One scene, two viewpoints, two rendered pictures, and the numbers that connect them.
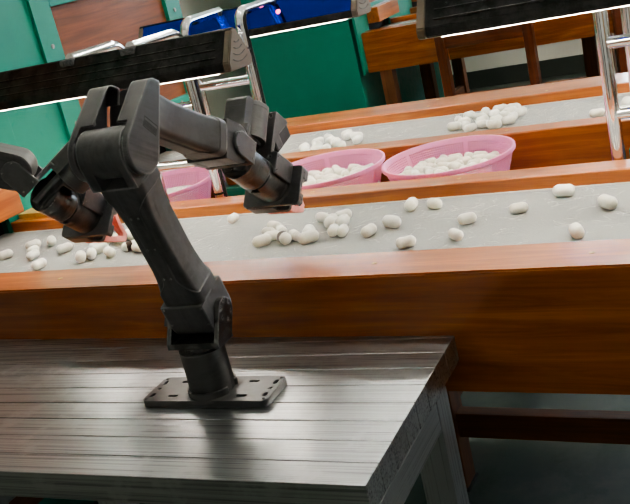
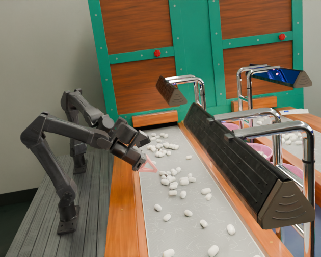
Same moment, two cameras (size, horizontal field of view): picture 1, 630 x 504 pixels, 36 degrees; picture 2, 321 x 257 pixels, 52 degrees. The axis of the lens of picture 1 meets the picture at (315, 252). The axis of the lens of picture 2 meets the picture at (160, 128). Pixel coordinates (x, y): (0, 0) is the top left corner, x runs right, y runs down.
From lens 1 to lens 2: 136 cm
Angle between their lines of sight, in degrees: 53
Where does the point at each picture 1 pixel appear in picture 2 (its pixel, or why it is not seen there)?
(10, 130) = (187, 92)
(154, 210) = (38, 156)
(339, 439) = not seen: outside the picture
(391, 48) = not seen: outside the picture
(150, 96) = (38, 121)
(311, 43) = not seen: outside the picture
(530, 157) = (320, 198)
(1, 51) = (193, 63)
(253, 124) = (121, 135)
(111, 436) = (46, 212)
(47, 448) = (41, 205)
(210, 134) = (82, 136)
